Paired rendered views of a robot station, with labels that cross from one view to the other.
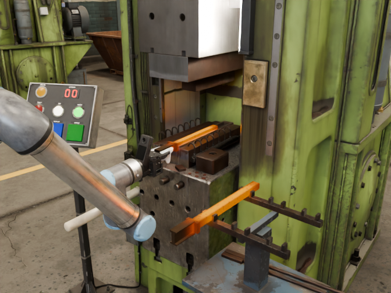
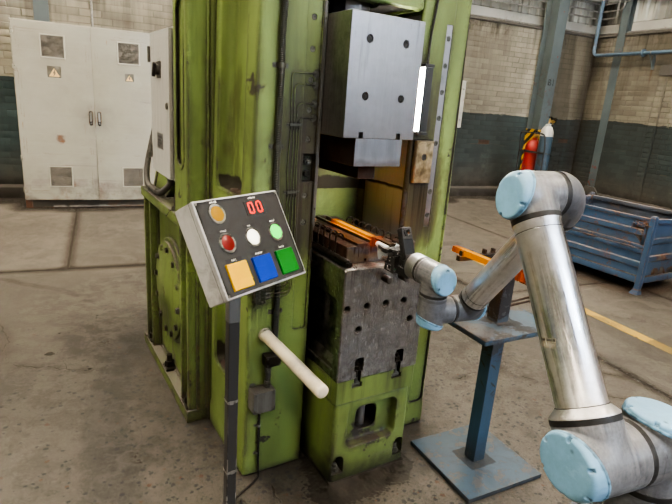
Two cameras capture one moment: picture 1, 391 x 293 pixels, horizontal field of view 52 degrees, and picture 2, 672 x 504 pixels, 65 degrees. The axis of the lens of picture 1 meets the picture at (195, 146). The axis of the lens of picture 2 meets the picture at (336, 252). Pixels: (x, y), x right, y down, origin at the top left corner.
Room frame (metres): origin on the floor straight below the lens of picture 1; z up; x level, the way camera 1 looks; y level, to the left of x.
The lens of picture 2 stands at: (1.01, 1.90, 1.48)
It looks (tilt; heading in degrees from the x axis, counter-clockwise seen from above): 16 degrees down; 291
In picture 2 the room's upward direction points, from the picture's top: 4 degrees clockwise
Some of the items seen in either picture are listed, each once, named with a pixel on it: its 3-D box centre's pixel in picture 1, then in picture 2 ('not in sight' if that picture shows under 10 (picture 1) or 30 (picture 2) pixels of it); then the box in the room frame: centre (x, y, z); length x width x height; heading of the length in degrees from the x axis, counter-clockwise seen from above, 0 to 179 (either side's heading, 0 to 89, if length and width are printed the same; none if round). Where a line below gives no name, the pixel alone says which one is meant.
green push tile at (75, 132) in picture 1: (75, 132); (286, 260); (1.70, 0.53, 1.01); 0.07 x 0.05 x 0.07; 78
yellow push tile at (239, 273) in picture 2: not in sight; (239, 275); (1.74, 0.73, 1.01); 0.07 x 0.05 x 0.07; 78
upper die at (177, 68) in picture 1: (199, 60); (346, 146); (1.74, -0.02, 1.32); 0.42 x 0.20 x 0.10; 143
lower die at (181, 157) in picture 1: (199, 139); (340, 236); (1.74, -0.02, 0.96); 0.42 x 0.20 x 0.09; 143
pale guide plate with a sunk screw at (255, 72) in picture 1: (255, 84); (422, 162); (1.48, -0.22, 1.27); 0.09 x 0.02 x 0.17; 53
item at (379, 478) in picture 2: not in sight; (354, 474); (1.53, 0.14, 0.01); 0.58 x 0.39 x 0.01; 53
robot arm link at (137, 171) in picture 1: (131, 171); (418, 266); (1.35, 0.24, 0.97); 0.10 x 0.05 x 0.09; 53
